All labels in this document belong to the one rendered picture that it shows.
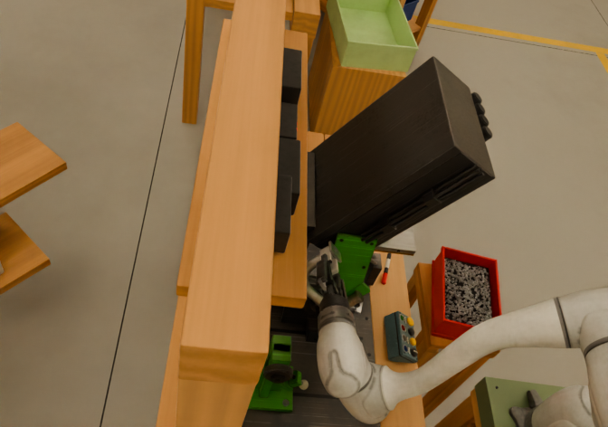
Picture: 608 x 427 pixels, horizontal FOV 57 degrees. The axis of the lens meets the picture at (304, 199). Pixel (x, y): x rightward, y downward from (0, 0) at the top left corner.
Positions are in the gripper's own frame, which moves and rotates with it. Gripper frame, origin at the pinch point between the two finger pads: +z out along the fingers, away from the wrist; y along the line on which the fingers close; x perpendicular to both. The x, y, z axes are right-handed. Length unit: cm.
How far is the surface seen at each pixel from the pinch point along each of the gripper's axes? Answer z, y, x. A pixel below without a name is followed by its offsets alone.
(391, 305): 16.2, -41.6, -0.3
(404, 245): 18.1, -22.5, -15.6
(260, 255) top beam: -66, 58, -21
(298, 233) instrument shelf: -23.2, 28.6, -7.9
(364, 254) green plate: 4.5, -7.2, -7.6
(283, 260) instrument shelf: -30.0, 29.2, -4.6
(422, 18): 306, -75, -64
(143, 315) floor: 71, -35, 119
